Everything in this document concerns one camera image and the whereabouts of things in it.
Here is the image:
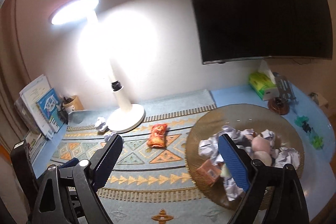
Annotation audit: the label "pink white green plush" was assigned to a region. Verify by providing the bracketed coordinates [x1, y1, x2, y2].
[218, 134, 272, 178]

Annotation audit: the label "orange cardboard box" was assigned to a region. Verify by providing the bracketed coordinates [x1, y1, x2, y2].
[196, 159, 222, 186]

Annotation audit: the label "large paper ball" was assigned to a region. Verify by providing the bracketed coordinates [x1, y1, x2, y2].
[223, 177, 244, 201]

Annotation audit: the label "flat stacked books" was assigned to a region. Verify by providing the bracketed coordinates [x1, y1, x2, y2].
[25, 131, 48, 163]

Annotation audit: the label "black mesh pen holder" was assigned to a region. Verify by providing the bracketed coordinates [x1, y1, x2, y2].
[58, 105, 68, 124]

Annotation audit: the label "brown woven basket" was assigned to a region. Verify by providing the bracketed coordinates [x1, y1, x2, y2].
[185, 103, 305, 212]

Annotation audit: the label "beige round pen cup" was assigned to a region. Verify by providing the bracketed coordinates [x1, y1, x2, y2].
[63, 95, 84, 114]

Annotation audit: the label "patterned blue woven mat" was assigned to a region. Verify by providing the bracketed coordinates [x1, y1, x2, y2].
[49, 89, 237, 224]

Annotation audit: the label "blue cover workbook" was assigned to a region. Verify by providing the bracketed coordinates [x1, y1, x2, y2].
[36, 88, 64, 133]

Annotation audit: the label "white desk lamp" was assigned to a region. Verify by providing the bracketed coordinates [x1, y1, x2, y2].
[50, 0, 145, 134]

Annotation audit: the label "dark round wooden stand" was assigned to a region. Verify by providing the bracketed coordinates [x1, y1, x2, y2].
[268, 72, 296, 115]

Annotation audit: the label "green toy figures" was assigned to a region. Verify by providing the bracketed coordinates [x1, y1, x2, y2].
[294, 116, 324, 150]

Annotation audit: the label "orange snack packet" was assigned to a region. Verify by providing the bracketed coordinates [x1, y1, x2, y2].
[147, 123, 167, 148]

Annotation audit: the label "upright books at left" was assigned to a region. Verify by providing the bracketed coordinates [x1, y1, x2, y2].
[14, 97, 41, 135]

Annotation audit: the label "white upright paper booklets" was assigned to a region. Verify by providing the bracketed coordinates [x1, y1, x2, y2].
[19, 75, 54, 140]

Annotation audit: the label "green tissue box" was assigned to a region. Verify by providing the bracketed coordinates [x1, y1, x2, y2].
[248, 60, 279, 101]

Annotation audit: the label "beige curtain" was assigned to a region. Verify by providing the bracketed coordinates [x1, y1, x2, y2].
[1, 0, 30, 152]

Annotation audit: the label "black monitor screen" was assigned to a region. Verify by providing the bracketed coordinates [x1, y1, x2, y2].
[192, 0, 333, 64]

